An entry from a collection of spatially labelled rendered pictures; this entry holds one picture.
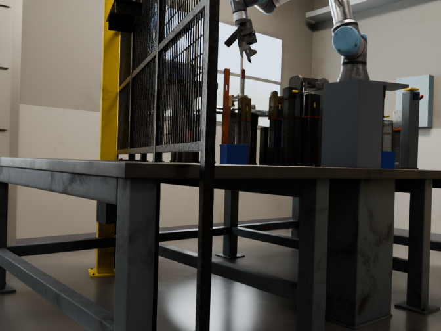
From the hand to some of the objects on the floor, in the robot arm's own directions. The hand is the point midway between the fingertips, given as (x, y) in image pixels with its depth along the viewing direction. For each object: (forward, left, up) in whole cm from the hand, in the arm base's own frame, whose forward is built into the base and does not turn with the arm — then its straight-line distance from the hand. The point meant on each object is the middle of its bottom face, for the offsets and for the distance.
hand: (245, 61), depth 229 cm
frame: (+14, -26, -122) cm, 126 cm away
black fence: (+13, +50, -122) cm, 133 cm away
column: (-43, -30, -122) cm, 133 cm away
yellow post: (+89, +31, -122) cm, 155 cm away
